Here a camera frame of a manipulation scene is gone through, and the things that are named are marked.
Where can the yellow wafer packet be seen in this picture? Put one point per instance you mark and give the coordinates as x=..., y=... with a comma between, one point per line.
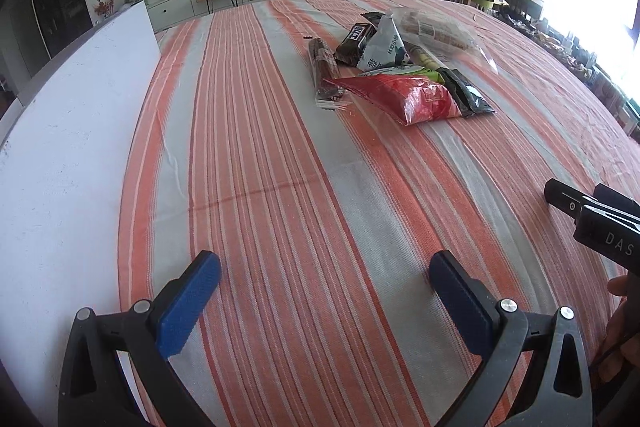
x=421, y=55

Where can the white board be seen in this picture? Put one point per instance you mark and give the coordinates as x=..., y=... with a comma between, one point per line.
x=65, y=147

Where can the white and green snack bag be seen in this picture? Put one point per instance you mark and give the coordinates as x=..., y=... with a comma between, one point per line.
x=382, y=44

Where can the person's right hand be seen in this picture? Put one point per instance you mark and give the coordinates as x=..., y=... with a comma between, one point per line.
x=614, y=342

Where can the red flower plant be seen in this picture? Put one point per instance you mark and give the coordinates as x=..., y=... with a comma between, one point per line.
x=104, y=6

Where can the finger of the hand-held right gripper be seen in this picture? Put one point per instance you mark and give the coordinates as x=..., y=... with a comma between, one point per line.
x=565, y=199
x=620, y=202

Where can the small black snack packet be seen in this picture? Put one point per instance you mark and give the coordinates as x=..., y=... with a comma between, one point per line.
x=470, y=94

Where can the dark brown chocolate bar packet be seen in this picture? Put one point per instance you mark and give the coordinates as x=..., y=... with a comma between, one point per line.
x=352, y=44

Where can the orange striped tablecloth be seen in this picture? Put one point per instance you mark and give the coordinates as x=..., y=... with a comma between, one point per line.
x=280, y=207

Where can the clear bag of biscuits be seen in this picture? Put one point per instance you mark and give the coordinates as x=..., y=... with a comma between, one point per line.
x=440, y=32

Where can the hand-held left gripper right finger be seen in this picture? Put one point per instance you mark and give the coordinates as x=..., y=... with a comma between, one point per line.
x=462, y=307

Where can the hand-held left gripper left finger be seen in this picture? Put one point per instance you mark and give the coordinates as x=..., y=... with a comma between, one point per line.
x=187, y=302

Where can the row of items on windowsill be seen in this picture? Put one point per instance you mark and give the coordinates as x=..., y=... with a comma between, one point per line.
x=585, y=57

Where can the long dark red sausage packet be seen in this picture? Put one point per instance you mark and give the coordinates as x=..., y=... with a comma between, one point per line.
x=322, y=67

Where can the green and white snack packet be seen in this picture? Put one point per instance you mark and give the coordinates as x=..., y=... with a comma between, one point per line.
x=400, y=71

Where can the red snack bag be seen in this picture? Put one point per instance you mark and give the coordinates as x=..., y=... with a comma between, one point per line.
x=410, y=97

